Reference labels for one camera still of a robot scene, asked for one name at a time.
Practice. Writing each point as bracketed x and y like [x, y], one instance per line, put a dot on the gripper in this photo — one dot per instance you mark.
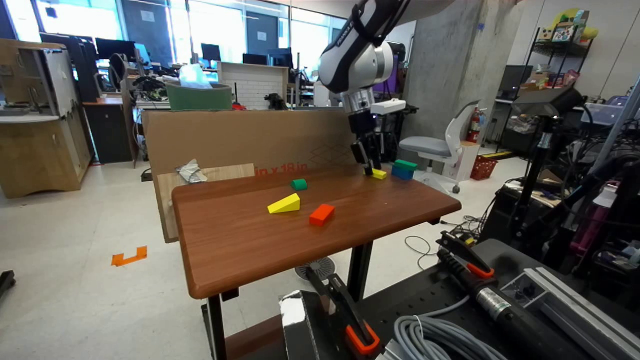
[363, 125]

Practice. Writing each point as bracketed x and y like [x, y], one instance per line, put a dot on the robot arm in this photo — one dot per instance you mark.
[357, 62]

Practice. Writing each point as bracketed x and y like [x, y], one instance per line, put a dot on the small yellow block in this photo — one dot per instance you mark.
[380, 174]

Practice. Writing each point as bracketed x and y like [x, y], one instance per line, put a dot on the blue block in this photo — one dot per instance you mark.
[401, 174]

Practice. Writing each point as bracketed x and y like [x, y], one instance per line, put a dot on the green rectangular block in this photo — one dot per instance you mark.
[405, 164]

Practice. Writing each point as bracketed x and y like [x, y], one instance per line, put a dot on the white and grey office chair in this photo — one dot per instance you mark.
[432, 146]

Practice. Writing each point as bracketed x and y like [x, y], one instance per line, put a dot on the orange rectangular block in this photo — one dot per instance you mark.
[321, 215]

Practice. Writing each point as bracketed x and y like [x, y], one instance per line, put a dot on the small green block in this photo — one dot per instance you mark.
[299, 184]

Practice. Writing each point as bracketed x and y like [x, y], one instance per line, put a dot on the yellow wedge block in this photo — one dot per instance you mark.
[286, 205]

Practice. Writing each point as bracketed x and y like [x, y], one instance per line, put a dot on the red fire extinguisher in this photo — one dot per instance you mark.
[473, 127]

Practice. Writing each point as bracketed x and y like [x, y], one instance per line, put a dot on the red basket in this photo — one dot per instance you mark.
[483, 168]

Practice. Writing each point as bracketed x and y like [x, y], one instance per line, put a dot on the round grey floor plate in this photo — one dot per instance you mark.
[320, 266]

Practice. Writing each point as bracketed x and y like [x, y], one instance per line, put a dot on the black clamp with orange grip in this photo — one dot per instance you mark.
[352, 320]
[465, 255]

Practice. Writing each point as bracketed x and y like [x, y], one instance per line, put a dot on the large cardboard sheet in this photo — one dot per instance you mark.
[240, 137]

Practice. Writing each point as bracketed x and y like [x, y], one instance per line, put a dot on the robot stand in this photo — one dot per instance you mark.
[430, 295]

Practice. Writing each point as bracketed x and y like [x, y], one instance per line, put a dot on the white brick pattern panel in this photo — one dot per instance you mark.
[252, 85]

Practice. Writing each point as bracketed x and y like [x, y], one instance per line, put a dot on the monitor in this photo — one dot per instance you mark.
[515, 81]

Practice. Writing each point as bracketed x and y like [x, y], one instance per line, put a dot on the crumpled silver wrapper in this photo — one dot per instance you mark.
[191, 172]

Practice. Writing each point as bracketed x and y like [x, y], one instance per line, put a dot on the green bin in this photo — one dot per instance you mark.
[199, 99]

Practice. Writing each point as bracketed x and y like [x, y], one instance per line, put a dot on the clear plastic bag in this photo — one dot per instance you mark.
[194, 76]

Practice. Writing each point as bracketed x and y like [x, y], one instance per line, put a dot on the wooden board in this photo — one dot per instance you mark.
[167, 210]

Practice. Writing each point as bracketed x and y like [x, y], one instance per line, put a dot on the black cabinet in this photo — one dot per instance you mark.
[107, 132]

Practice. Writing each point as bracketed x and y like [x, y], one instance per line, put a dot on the row of monitors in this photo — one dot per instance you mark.
[112, 47]

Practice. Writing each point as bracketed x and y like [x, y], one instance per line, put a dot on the wooden toy kitchen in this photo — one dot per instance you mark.
[42, 130]

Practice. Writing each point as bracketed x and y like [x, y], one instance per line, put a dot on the camera on mount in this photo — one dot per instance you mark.
[547, 101]

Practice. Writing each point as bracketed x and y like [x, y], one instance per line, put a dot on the aluminium extrusion rail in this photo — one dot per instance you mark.
[585, 310]

